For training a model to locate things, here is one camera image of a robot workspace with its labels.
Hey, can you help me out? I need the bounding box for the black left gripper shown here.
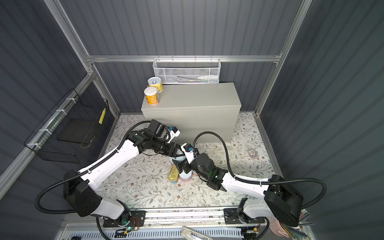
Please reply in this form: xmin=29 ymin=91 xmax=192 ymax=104
xmin=152 ymin=138 xmax=186 ymax=158

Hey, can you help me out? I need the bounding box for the yellow orange can plastic lid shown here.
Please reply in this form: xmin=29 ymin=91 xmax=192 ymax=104
xmin=144 ymin=87 xmax=160 ymax=106

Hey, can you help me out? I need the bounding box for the yellow can pull-tab lid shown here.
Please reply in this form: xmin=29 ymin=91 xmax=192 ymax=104
xmin=148 ymin=77 xmax=163 ymax=93

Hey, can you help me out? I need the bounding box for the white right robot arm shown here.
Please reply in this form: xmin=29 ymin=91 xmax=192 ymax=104
xmin=172 ymin=154 xmax=304 ymax=227

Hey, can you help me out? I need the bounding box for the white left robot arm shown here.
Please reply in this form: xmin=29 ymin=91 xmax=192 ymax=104
xmin=64 ymin=120 xmax=180 ymax=220

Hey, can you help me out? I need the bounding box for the gold rectangular tin can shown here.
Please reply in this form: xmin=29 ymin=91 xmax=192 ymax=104
xmin=168 ymin=165 xmax=179 ymax=184

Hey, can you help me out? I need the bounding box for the orange green can plastic lid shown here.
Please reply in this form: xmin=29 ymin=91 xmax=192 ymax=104
xmin=175 ymin=154 xmax=186 ymax=162

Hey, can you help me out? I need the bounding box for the pink can pull-tab lid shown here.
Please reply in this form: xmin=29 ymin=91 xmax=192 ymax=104
xmin=179 ymin=172 xmax=192 ymax=182

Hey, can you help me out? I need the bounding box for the grey metal cabinet box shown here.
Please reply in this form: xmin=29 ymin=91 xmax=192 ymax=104
xmin=141 ymin=83 xmax=242 ymax=144

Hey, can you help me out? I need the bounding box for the yellow tag on basket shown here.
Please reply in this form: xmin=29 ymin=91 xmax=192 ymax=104
xmin=99 ymin=108 xmax=106 ymax=125

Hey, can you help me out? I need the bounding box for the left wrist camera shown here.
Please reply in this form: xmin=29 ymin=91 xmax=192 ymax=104
xmin=168 ymin=126 xmax=180 ymax=140

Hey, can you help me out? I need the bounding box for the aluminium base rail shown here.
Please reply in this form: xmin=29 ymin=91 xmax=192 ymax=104
xmin=56 ymin=207 xmax=268 ymax=240

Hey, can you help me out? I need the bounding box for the white wire mesh basket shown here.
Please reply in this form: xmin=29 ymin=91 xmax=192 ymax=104
xmin=153 ymin=60 xmax=222 ymax=85

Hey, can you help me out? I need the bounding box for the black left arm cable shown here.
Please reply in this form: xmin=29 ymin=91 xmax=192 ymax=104
xmin=34 ymin=120 xmax=152 ymax=215

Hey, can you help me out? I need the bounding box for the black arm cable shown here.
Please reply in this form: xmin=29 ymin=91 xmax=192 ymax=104
xmin=34 ymin=120 xmax=152 ymax=215
xmin=192 ymin=131 xmax=327 ymax=209

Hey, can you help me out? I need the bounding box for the black wire basket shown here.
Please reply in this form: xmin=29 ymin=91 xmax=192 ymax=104
xmin=24 ymin=85 xmax=115 ymax=165

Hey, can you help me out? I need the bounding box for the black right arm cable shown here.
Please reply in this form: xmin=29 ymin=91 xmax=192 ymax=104
xmin=192 ymin=131 xmax=327 ymax=209

